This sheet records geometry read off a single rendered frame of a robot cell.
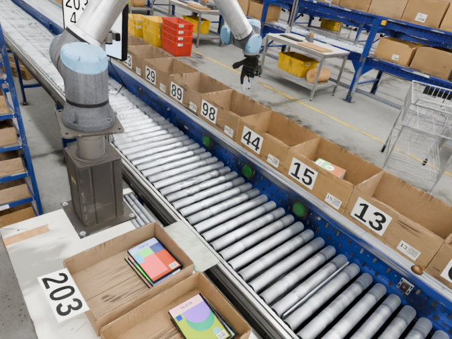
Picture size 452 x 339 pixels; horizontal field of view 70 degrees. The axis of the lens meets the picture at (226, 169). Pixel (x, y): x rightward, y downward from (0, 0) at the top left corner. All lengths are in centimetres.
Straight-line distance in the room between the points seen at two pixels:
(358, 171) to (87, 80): 138
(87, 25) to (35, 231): 87
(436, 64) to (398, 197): 417
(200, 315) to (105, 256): 46
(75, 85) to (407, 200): 154
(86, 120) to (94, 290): 62
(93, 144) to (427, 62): 520
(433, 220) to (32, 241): 177
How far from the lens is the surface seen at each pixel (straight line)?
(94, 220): 155
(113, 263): 141
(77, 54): 124
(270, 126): 217
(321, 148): 195
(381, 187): 184
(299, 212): 169
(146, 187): 178
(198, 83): 268
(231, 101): 241
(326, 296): 146
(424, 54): 590
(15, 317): 230
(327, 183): 163
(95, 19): 140
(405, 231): 154
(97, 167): 139
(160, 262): 134
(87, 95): 126
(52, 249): 151
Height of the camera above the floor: 183
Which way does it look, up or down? 33 degrees down
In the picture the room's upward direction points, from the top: 10 degrees clockwise
